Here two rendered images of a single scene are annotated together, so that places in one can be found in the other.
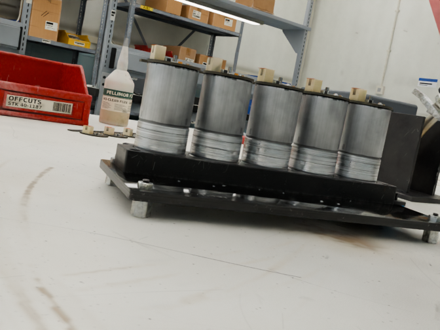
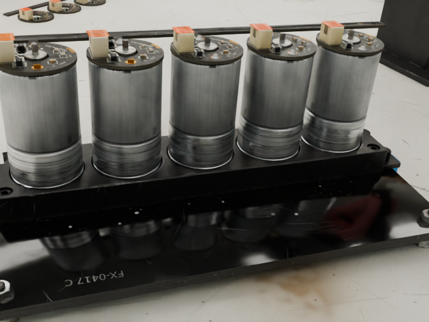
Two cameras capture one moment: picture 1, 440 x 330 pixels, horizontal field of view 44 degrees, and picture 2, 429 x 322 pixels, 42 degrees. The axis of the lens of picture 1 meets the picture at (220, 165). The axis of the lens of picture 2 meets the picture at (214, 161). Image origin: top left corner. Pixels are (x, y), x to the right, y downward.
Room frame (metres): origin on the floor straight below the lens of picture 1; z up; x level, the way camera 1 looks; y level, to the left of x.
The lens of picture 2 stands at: (0.10, -0.03, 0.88)
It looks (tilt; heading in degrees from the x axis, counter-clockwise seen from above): 32 degrees down; 2
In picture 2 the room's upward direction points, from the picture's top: 5 degrees clockwise
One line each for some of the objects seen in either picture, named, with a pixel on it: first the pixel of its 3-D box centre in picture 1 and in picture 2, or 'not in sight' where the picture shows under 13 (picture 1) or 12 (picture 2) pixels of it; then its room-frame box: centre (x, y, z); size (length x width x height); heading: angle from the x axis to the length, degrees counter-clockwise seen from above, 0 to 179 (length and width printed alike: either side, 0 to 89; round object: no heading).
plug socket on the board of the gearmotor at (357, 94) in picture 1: (359, 95); (333, 32); (0.30, -0.07, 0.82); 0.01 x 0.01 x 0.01; 23
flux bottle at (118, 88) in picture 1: (120, 81); not in sight; (0.64, 0.13, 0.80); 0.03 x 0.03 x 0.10
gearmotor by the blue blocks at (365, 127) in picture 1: (359, 148); (337, 100); (0.30, -0.07, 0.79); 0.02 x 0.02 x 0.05
